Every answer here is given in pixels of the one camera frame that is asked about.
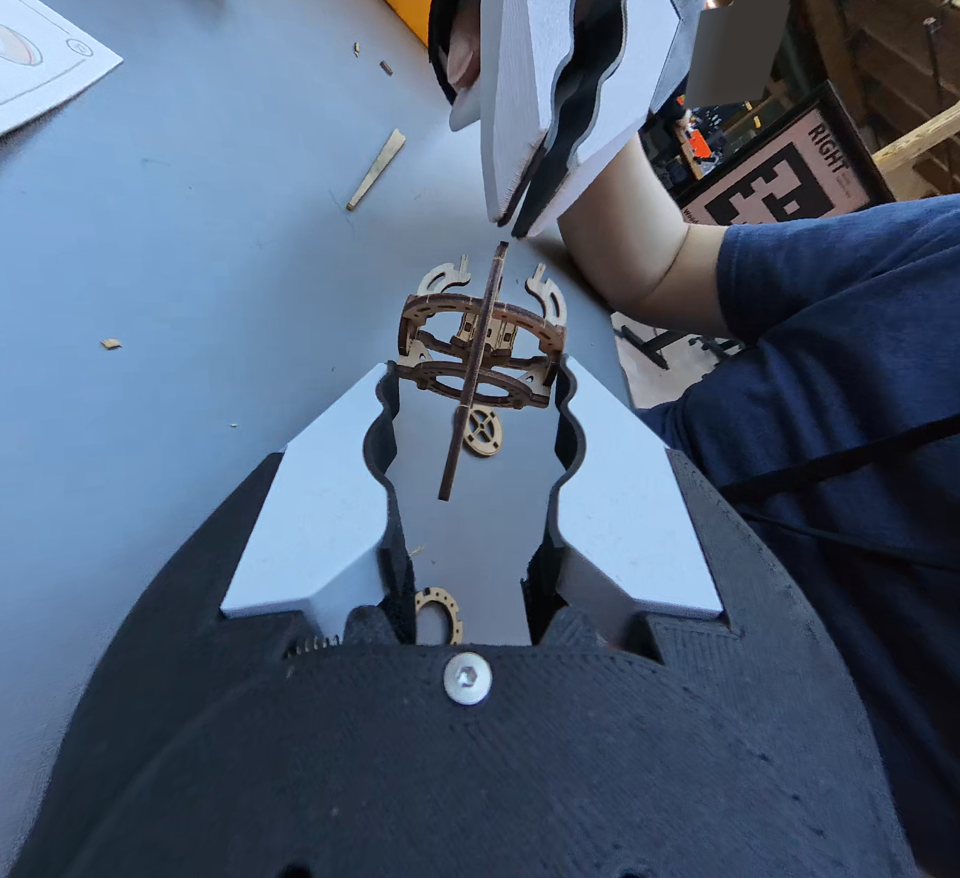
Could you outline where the person's navy clothed body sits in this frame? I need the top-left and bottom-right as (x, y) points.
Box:
(637, 194), (960, 878)

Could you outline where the flat wooden stick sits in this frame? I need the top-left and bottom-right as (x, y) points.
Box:
(346, 129), (407, 212)

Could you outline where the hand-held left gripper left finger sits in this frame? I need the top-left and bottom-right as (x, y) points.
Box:
(220, 360), (417, 645)

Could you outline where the small wooden wheel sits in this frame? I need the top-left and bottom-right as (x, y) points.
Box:
(460, 405), (504, 458)

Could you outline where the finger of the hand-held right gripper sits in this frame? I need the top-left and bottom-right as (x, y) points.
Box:
(511, 0), (715, 239)
(448, 0), (625, 227)

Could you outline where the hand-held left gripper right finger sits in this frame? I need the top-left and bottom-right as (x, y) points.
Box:
(521, 356), (726, 645)

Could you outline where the white instruction booklet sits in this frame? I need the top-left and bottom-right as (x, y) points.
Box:
(0, 0), (124, 137)

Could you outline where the black chair base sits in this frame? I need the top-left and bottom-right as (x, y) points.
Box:
(613, 323), (744, 371)

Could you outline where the wooden ring piece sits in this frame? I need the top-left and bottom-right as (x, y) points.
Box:
(414, 587), (463, 645)

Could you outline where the black shoulder strap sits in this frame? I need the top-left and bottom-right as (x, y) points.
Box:
(720, 413), (960, 508)

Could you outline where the wooden pallet rack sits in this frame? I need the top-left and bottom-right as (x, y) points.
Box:
(780, 0), (960, 198)

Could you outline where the person's right hand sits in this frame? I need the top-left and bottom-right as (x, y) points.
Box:
(447, 0), (487, 90)

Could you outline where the round wooden model assembly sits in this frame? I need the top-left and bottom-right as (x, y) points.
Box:
(396, 254), (568, 403)

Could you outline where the pink framed marker sign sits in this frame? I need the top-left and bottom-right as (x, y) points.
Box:
(675, 79), (897, 228)

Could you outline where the person's right forearm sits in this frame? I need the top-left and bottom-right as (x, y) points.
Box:
(558, 131), (730, 339)

